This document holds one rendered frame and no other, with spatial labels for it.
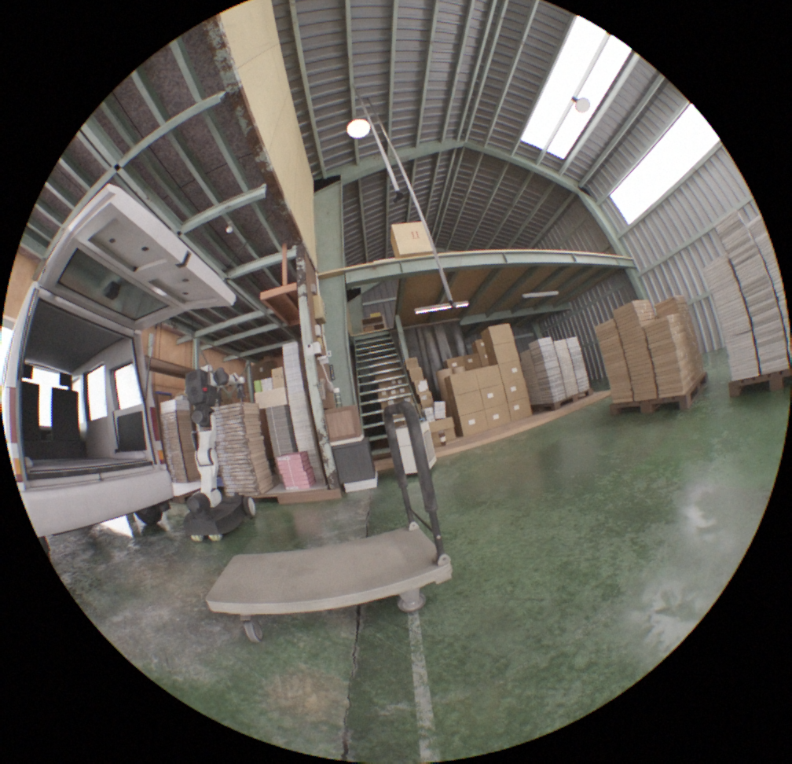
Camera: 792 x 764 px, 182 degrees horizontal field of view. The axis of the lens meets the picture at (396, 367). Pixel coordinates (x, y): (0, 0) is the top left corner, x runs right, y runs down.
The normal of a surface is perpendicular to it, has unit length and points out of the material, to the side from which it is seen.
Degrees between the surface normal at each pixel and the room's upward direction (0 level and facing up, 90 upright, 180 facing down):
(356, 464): 90
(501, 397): 90
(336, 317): 90
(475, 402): 90
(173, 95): 180
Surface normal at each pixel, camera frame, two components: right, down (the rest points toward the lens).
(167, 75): 0.21, 0.97
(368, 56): 0.55, 0.83
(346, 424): 0.06, -0.18
